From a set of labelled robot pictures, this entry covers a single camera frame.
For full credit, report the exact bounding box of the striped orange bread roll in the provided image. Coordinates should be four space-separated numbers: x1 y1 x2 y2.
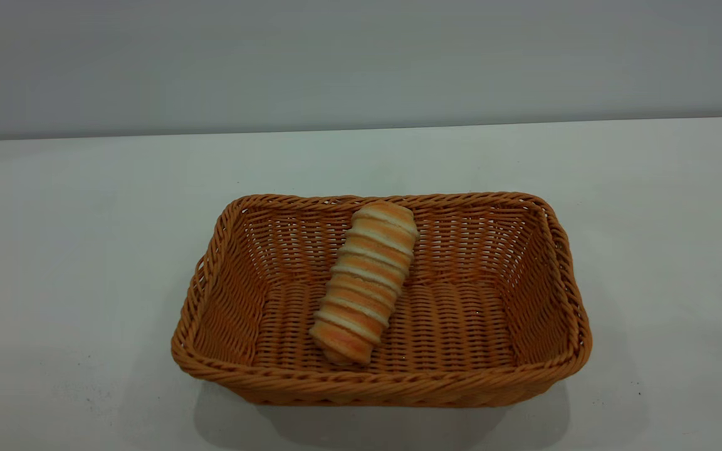
309 200 421 366

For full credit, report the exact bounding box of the orange woven wicker basket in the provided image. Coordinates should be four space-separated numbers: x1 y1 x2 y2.
170 192 593 408

